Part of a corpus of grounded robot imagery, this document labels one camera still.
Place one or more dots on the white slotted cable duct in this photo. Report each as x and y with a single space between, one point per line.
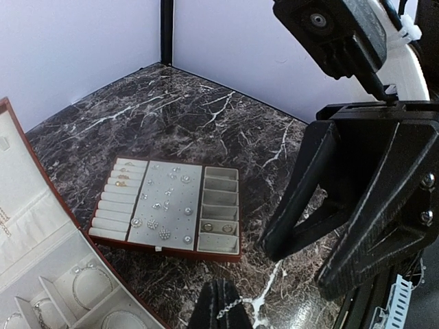
393 316

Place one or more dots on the brown ring earring tray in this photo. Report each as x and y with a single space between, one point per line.
170 208

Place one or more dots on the brown wooden jewelry box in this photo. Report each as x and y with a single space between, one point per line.
42 245

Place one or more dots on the silver wrap bangle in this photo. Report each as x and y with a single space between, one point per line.
121 319

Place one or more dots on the black right frame post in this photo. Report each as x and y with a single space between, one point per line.
167 31

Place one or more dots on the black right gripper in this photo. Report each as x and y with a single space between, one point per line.
390 156

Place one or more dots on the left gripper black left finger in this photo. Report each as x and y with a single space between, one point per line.
206 308

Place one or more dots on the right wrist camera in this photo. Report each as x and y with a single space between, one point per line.
368 41

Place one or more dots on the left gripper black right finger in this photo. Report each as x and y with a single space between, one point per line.
232 313

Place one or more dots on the silver beaded bangle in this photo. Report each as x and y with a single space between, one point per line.
90 285

